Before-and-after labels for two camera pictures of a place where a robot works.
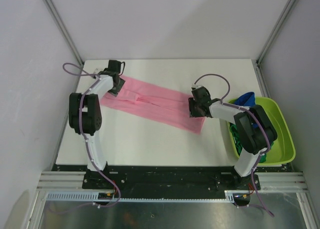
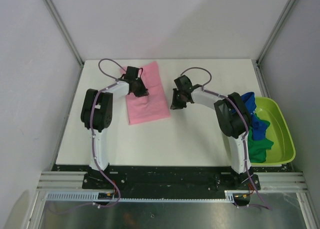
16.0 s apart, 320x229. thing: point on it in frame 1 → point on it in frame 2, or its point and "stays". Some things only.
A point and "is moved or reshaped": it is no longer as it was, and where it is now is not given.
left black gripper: x=114 y=91 → x=143 y=92
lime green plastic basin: x=283 y=149 stays
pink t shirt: x=155 y=102 is moved or reshaped
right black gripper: x=192 y=102 → x=175 y=105
